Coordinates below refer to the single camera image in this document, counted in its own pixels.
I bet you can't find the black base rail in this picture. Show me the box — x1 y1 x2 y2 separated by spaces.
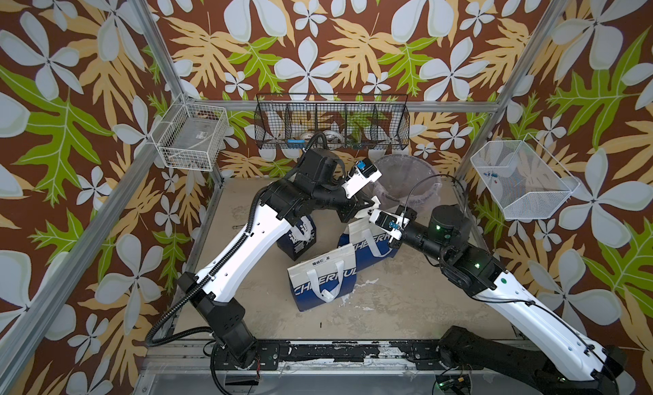
245 340 447 371

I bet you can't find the white wire basket right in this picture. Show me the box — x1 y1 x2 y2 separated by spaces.
471 135 581 221

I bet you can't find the right blue takeout bag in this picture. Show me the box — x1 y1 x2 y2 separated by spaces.
337 218 398 271

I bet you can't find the small middle blue bag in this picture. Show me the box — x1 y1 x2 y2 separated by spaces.
277 216 317 262

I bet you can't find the blue takeout bag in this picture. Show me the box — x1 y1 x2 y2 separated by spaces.
287 244 357 312
337 218 398 271

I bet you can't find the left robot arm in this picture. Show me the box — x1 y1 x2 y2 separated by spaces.
146 131 382 368

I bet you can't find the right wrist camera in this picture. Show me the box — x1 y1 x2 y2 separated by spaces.
369 209 410 240

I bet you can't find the white wire basket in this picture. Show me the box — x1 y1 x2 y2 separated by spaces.
151 95 230 172
471 135 581 221

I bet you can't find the tape roll in basket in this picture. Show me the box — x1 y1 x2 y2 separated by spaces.
324 130 345 144

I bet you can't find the white wire basket left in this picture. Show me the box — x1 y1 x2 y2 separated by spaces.
151 95 230 172

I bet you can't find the front blue takeout bag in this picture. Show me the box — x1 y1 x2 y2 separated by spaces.
287 244 357 312

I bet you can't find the black wire basket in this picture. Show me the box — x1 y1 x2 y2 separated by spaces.
252 93 411 150

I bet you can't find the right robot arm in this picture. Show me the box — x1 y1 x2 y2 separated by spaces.
395 205 625 394

